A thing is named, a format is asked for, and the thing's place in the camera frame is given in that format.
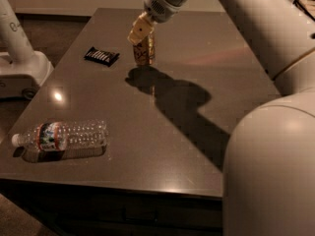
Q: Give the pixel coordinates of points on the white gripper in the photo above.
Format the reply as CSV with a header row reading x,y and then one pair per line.
x,y
157,7

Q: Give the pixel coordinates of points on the orange La Croix can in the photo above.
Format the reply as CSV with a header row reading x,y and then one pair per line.
x,y
144,52

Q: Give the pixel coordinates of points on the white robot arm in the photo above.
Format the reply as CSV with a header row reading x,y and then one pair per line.
x,y
269,164

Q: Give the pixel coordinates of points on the black rxbar chocolate bar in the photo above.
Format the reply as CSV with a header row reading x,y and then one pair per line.
x,y
101,57

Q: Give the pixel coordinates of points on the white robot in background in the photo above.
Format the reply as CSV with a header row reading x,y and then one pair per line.
x,y
22,70

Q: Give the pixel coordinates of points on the clear plastic water bottle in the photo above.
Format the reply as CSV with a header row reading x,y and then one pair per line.
x,y
60,136

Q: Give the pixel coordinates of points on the black wire basket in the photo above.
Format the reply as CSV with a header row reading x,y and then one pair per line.
x,y
307,7

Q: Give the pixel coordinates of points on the dark drawer handle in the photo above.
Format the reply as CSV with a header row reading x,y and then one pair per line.
x,y
139,216

